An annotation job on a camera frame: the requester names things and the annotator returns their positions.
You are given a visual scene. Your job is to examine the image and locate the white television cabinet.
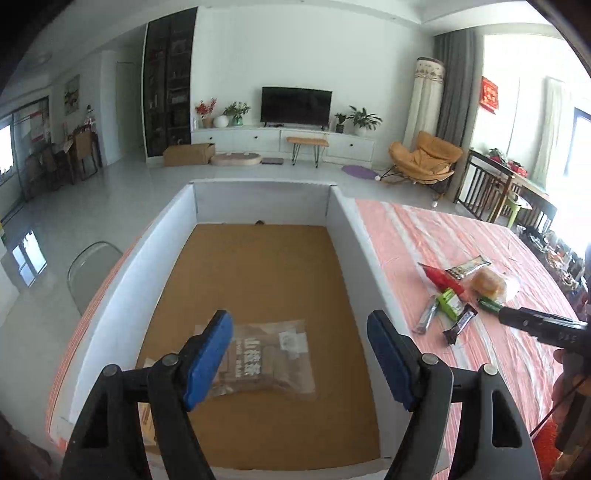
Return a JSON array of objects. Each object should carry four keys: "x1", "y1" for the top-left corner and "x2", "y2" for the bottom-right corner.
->
[{"x1": 191, "y1": 124, "x2": 376, "y2": 165}]

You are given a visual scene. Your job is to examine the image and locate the green snack packet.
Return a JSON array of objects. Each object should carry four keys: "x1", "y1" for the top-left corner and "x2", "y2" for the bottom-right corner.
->
[{"x1": 436, "y1": 288, "x2": 465, "y2": 319}]

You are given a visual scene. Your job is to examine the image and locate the orange striped tablecloth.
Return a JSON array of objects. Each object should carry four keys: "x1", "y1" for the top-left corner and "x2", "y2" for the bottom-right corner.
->
[{"x1": 46, "y1": 198, "x2": 588, "y2": 480}]

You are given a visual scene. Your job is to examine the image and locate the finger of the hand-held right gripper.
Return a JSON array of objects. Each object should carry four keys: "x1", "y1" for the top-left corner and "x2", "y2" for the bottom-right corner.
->
[{"x1": 498, "y1": 306, "x2": 543, "y2": 330}]

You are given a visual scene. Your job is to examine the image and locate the dark wooden slatted chair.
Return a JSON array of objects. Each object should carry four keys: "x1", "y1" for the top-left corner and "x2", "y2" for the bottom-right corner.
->
[{"x1": 455, "y1": 150, "x2": 514, "y2": 223}]

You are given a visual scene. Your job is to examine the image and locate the black television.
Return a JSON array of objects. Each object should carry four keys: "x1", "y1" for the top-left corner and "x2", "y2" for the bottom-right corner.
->
[{"x1": 261, "y1": 86, "x2": 333, "y2": 128}]

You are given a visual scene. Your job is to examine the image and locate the grey snack packet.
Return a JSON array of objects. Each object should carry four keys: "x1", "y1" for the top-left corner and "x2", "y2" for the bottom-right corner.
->
[{"x1": 412, "y1": 294, "x2": 439, "y2": 335}]

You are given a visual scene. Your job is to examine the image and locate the clear plastic chair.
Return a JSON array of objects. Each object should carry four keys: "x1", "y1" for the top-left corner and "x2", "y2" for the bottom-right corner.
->
[{"x1": 67, "y1": 241, "x2": 123, "y2": 317}]

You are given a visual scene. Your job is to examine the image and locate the wooden side table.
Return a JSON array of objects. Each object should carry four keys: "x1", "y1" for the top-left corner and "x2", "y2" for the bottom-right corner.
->
[{"x1": 471, "y1": 148, "x2": 551, "y2": 197}]

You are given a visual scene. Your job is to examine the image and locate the bread in clear bag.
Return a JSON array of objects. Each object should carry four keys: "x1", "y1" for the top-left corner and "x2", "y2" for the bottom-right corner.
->
[{"x1": 468, "y1": 268, "x2": 520, "y2": 306}]

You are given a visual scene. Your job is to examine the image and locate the dark brown snack bar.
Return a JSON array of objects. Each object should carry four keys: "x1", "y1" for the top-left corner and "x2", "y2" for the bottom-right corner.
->
[{"x1": 442, "y1": 305, "x2": 478, "y2": 346}]

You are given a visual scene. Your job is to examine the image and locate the red flowers in vase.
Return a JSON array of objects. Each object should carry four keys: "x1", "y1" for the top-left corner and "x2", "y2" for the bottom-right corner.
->
[{"x1": 195, "y1": 98, "x2": 218, "y2": 129}]

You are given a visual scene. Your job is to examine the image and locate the large white cardboard box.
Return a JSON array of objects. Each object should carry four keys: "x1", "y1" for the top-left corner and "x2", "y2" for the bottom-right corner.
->
[{"x1": 46, "y1": 179, "x2": 445, "y2": 480}]

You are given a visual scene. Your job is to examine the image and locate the framed wall picture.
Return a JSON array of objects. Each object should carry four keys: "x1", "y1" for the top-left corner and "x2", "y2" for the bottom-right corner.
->
[{"x1": 64, "y1": 75, "x2": 81, "y2": 116}]

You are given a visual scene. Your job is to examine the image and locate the clear packet of brown snacks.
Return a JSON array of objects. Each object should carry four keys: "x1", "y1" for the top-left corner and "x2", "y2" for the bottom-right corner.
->
[{"x1": 196, "y1": 318, "x2": 318, "y2": 400}]

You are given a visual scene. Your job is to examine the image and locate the wooden bench with hairpin legs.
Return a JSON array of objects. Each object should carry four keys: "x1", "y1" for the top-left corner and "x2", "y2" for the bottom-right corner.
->
[{"x1": 286, "y1": 136, "x2": 330, "y2": 168}]

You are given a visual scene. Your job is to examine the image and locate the row of bottles and packets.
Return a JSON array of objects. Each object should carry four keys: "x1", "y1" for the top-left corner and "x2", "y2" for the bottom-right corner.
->
[{"x1": 522, "y1": 225, "x2": 591, "y2": 298}]

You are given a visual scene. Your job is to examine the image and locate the long black snack packet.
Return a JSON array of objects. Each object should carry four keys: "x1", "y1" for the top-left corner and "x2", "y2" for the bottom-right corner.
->
[{"x1": 445, "y1": 258, "x2": 493, "y2": 280}]

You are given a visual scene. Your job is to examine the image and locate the white sheer curtain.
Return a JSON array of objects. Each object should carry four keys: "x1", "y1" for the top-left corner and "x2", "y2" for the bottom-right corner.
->
[{"x1": 538, "y1": 76, "x2": 574, "y2": 191}]

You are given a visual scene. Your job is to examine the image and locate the person's right hand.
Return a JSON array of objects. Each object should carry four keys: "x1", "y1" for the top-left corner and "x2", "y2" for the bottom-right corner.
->
[{"x1": 551, "y1": 348, "x2": 583, "y2": 428}]

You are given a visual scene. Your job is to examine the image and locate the round beige floor cushion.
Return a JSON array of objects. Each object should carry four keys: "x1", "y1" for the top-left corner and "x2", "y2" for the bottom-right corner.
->
[{"x1": 210, "y1": 151, "x2": 263, "y2": 168}]

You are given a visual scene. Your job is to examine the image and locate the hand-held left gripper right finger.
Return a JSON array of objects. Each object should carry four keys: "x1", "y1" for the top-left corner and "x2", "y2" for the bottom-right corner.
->
[{"x1": 367, "y1": 309, "x2": 543, "y2": 480}]

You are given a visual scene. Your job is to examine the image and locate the large leafy potted plant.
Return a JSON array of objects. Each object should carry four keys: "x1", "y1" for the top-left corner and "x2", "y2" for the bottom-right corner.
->
[{"x1": 347, "y1": 106, "x2": 383, "y2": 137}]

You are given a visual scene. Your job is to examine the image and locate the brown cardboard box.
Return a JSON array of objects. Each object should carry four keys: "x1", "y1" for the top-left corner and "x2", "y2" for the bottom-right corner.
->
[{"x1": 163, "y1": 143, "x2": 216, "y2": 167}]

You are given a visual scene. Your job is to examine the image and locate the grey curtain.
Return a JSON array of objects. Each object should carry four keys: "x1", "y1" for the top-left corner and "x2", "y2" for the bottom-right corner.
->
[{"x1": 434, "y1": 30, "x2": 484, "y2": 149}]

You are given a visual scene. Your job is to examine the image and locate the orange lounge chair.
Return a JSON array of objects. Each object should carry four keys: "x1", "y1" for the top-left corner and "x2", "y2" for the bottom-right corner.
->
[{"x1": 387, "y1": 130, "x2": 463, "y2": 186}]

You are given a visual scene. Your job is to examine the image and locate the red snack packet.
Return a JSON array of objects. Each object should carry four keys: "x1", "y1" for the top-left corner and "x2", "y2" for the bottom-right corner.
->
[{"x1": 418, "y1": 262, "x2": 466, "y2": 296}]

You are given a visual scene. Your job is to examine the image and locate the tall black bookshelf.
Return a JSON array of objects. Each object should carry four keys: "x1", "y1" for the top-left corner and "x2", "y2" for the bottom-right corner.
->
[{"x1": 143, "y1": 7, "x2": 198, "y2": 160}]

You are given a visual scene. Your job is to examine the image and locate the standing air conditioner cover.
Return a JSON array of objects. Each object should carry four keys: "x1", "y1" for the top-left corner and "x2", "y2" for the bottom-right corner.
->
[{"x1": 403, "y1": 56, "x2": 447, "y2": 151}]

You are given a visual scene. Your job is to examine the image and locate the orange fuzzy cloth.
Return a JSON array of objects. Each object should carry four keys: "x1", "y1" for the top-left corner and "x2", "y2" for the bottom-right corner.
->
[{"x1": 531, "y1": 419, "x2": 570, "y2": 480}]

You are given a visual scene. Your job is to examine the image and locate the red wall decoration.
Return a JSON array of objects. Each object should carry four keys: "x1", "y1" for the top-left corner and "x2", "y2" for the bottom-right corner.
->
[{"x1": 480, "y1": 76, "x2": 500, "y2": 114}]

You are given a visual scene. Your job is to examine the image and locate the green plastic stool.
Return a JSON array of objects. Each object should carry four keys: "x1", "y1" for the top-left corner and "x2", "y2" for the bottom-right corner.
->
[{"x1": 505, "y1": 191, "x2": 533, "y2": 228}]

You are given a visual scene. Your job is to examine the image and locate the thin black cable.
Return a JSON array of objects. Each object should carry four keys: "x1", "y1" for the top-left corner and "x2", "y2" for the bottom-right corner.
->
[{"x1": 530, "y1": 378, "x2": 583, "y2": 437}]

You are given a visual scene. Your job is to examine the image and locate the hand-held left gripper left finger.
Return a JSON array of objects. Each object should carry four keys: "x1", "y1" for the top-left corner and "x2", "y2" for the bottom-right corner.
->
[{"x1": 60, "y1": 309, "x2": 234, "y2": 480}]

